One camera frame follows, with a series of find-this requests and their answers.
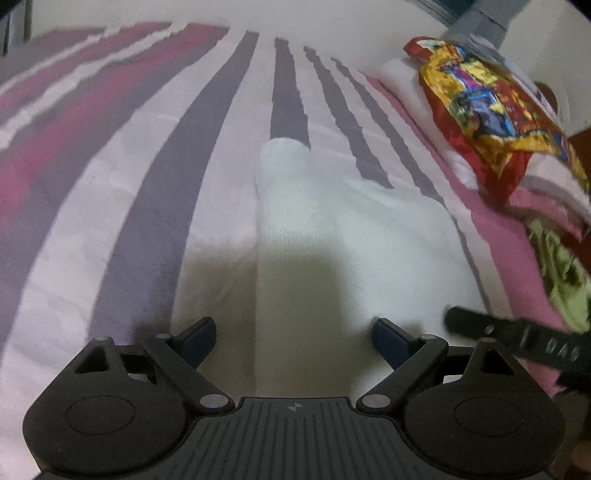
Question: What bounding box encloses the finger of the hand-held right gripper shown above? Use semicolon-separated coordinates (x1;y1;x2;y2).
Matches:
444;305;591;371

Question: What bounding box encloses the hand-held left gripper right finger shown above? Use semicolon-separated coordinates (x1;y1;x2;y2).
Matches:
356;317;528;415

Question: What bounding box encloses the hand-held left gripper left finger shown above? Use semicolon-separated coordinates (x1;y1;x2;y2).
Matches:
60;316;237;415

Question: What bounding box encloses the white knit sweater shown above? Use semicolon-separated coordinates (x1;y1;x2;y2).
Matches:
252;137;491;398

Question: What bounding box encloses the green cloth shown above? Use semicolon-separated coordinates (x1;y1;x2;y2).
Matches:
526;217;591;334

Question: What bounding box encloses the striped pink white pillow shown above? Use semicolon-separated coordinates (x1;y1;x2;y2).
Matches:
507;152;591;237

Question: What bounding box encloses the striped pink purple bed sheet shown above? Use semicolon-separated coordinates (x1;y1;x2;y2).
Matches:
0;19;591;480

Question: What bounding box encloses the colourful printed satin cloth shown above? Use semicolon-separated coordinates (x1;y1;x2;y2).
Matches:
403;36;591;205

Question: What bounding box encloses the wooden headboard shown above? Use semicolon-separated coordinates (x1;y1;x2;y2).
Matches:
533;81;591;169

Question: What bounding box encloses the grey curtain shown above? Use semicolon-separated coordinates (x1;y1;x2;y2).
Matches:
445;0;511;51

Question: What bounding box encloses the window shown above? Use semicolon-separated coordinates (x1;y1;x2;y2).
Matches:
418;0;478;14

